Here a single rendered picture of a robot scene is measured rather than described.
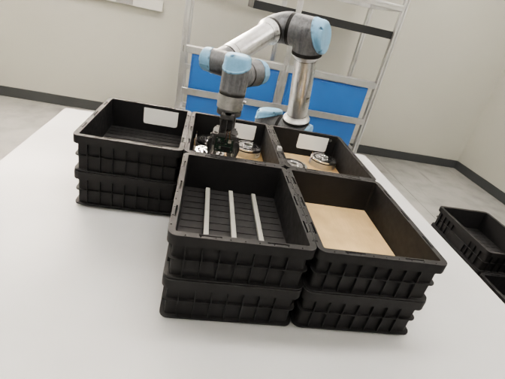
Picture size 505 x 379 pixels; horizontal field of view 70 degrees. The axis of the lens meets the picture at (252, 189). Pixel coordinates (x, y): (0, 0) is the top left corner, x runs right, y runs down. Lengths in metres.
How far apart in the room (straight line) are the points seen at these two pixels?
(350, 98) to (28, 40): 3.07
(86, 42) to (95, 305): 3.45
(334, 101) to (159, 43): 1.82
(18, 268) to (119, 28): 3.26
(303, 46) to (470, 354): 1.07
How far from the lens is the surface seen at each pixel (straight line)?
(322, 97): 3.28
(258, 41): 1.32
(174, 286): 0.78
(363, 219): 1.15
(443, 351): 1.06
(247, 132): 1.43
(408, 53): 4.47
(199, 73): 3.10
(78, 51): 4.16
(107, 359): 0.80
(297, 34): 1.42
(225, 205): 1.01
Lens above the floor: 1.34
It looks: 27 degrees down
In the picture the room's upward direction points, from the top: 13 degrees clockwise
